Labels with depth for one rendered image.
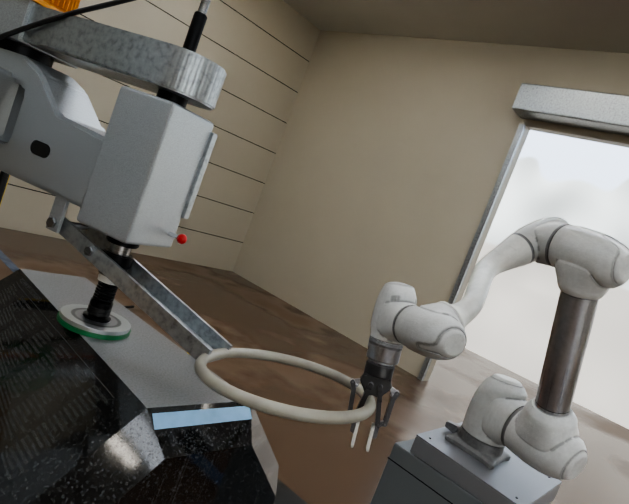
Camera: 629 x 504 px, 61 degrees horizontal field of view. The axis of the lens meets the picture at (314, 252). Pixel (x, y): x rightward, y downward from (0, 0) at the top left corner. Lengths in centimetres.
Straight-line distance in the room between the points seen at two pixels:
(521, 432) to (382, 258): 523
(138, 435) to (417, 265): 552
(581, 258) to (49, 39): 168
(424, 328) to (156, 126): 90
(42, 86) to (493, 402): 175
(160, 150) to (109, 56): 34
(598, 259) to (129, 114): 133
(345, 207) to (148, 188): 594
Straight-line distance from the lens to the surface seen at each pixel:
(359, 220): 721
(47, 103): 190
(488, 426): 192
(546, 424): 179
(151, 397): 144
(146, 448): 139
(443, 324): 124
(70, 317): 175
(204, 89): 163
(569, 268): 161
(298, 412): 124
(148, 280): 174
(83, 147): 176
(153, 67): 165
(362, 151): 750
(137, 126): 163
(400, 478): 197
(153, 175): 159
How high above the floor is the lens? 146
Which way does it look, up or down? 5 degrees down
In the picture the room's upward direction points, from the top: 21 degrees clockwise
